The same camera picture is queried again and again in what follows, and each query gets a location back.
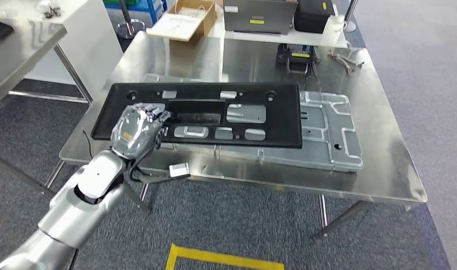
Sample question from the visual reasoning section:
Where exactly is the white plastic jug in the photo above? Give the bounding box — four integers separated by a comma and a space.
320, 15, 346, 47

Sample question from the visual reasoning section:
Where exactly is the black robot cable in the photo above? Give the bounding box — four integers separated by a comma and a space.
68, 139, 164, 270

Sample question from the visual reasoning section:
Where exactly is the black device with yellow label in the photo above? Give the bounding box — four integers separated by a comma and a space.
275, 44, 322, 78

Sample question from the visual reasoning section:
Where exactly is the chrome stanchion post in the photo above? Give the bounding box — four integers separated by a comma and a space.
343, 0, 360, 33

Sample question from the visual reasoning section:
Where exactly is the blue plastic crate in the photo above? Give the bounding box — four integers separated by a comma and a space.
103, 0, 169, 25

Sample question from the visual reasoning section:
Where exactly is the grey metal case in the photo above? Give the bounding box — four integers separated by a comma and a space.
223, 0, 299, 35

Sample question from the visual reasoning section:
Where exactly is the stanchion with black pole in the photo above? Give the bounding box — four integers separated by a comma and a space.
116, 0, 146, 39

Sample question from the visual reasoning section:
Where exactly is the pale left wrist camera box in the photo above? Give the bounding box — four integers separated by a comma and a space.
169, 163, 191, 178

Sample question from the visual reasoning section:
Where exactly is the small dark parts pile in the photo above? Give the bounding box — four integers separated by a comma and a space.
36, 0, 63, 19

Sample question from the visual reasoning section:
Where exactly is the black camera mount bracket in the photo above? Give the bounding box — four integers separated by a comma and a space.
128, 169, 192, 186

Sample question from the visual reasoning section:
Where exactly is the black case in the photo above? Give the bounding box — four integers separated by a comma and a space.
294, 0, 337, 34

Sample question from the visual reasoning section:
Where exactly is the thin black wire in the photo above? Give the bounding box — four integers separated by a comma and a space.
82, 128, 94, 159

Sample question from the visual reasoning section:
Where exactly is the stainless steel workbench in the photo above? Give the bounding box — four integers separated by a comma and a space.
58, 31, 428, 239

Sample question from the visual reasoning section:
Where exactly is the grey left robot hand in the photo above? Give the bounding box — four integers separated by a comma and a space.
110, 103, 172, 161

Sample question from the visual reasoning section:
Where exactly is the black plastic plate frame part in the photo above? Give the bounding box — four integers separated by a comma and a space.
91, 82, 304, 149

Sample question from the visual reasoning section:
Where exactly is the white cabinet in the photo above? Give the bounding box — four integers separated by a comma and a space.
25, 0, 124, 100

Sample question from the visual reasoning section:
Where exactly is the white shelf board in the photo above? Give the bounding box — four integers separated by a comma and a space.
224, 28, 348, 49

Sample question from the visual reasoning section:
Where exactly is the open cardboard box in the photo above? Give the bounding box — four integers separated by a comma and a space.
146, 0, 217, 42

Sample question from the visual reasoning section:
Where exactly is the silver stamped metal panel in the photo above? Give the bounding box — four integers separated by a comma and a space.
142, 73, 364, 173

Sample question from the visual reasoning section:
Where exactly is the stainless steel side table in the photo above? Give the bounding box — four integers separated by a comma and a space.
0, 0, 93, 198

